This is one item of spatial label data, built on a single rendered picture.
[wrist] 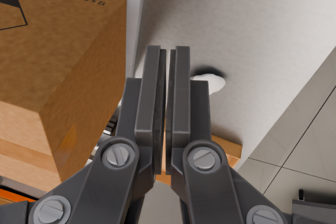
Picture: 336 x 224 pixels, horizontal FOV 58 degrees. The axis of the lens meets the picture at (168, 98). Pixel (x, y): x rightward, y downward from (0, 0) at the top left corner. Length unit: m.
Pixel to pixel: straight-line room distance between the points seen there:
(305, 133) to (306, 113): 0.18
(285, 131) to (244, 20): 1.53
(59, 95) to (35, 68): 0.05
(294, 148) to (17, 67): 1.91
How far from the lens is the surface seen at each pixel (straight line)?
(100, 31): 0.47
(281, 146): 2.15
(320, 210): 2.44
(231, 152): 0.76
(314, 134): 2.03
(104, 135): 0.83
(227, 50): 0.58
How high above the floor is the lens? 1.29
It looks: 41 degrees down
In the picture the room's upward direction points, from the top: 158 degrees counter-clockwise
